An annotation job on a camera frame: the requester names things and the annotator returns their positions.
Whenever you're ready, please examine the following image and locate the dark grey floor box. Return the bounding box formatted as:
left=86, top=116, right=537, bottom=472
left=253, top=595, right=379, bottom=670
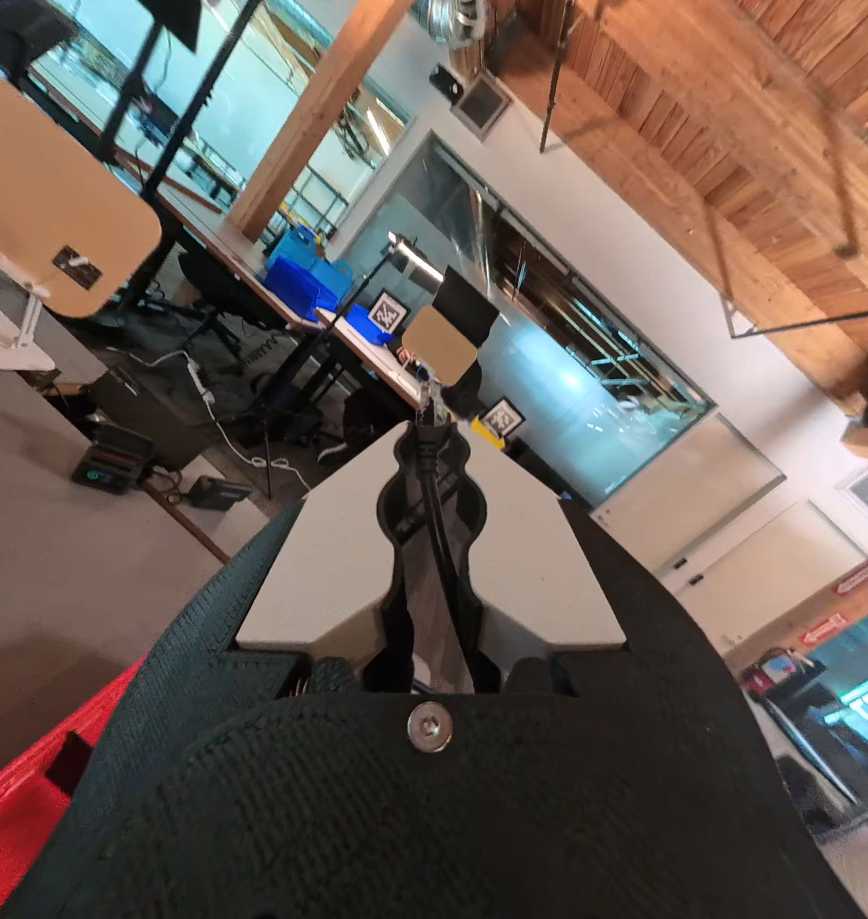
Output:
left=93, top=366, right=212, bottom=468

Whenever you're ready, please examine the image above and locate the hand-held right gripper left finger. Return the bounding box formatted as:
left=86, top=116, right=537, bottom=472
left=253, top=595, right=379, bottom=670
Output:
left=235, top=421, right=415, bottom=653

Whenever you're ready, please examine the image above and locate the grey wall vent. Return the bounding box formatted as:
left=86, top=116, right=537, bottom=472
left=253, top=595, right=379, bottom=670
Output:
left=450, top=70, right=515, bottom=142

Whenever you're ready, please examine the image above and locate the red plastic bin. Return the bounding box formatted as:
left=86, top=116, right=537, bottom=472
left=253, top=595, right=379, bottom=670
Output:
left=0, top=655, right=149, bottom=919

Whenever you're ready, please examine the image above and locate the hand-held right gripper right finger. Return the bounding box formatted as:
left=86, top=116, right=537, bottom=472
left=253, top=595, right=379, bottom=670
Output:
left=456, top=429, right=629, bottom=653

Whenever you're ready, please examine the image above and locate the dark blue plastic bin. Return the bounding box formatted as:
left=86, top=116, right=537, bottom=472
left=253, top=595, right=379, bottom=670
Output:
left=341, top=305, right=395, bottom=342
left=265, top=255, right=342, bottom=322

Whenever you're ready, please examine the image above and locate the red wall sign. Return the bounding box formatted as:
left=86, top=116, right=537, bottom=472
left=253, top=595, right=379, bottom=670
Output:
left=799, top=612, right=849, bottom=649
left=832, top=551, right=868, bottom=597

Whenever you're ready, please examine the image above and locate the black battery charger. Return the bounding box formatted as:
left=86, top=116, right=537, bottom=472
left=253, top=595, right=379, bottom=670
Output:
left=186, top=474, right=253, bottom=513

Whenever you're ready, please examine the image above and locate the framed black white marker sign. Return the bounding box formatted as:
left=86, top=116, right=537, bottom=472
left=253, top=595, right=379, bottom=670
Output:
left=368, top=289, right=411, bottom=336
left=479, top=397, right=527, bottom=440

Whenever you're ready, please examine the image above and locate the metal ventilation duct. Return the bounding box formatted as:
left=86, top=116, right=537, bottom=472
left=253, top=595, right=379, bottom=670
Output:
left=411, top=0, right=491, bottom=50

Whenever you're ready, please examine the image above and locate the black charging case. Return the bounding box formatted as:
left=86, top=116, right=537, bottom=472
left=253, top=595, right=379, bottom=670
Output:
left=70, top=422, right=156, bottom=498

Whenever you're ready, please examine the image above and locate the light blue tote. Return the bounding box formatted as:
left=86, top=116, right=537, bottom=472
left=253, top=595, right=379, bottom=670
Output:
left=269, top=226, right=354, bottom=288

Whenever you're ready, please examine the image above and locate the wooden panel with black label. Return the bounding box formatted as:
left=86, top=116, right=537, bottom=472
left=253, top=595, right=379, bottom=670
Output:
left=0, top=72, right=164, bottom=320

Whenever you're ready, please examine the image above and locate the black office chair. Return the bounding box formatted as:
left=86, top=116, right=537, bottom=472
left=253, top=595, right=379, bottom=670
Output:
left=178, top=251, right=291, bottom=376

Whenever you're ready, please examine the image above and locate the black ethernet cable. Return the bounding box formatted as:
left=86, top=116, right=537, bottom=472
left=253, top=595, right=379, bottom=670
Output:
left=411, top=382, right=487, bottom=696

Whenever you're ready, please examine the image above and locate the desk with brown edge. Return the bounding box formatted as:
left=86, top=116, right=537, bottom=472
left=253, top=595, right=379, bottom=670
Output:
left=114, top=151, right=334, bottom=414
left=262, top=307, right=438, bottom=432

